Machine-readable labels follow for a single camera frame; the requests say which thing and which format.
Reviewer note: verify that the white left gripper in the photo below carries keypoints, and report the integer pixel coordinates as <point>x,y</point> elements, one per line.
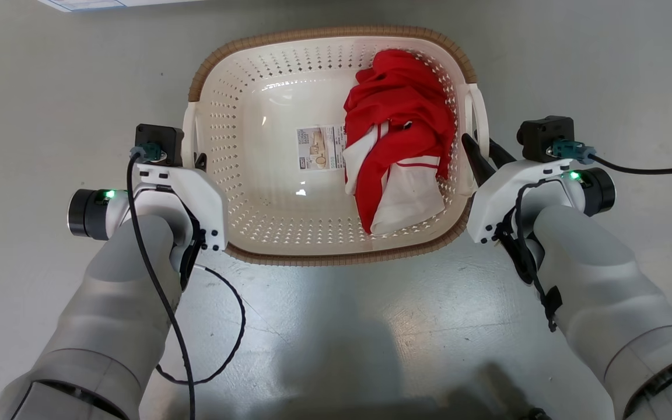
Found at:
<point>196,198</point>

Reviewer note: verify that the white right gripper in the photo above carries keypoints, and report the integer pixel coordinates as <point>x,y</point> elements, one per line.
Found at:
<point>502,195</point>

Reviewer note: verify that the cream plastic laundry basket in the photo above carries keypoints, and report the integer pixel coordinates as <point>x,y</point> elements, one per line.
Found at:
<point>266,175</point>

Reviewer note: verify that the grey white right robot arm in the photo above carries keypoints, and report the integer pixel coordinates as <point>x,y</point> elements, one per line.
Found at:
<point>616,291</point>

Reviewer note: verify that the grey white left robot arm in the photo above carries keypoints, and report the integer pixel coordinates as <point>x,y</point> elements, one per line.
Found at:
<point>108,291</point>

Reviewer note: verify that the paper label inside basket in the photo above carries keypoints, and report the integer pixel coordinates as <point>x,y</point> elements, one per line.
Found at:
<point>319,148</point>

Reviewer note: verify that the red and white garment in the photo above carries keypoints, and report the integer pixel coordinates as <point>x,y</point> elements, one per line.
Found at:
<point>400,146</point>

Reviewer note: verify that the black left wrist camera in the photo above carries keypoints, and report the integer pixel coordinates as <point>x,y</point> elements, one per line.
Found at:
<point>158,144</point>

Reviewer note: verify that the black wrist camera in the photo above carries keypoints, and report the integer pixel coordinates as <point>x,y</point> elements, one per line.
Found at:
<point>158,144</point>
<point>546,137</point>

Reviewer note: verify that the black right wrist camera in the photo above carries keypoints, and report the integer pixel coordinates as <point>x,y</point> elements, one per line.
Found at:
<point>546,137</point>

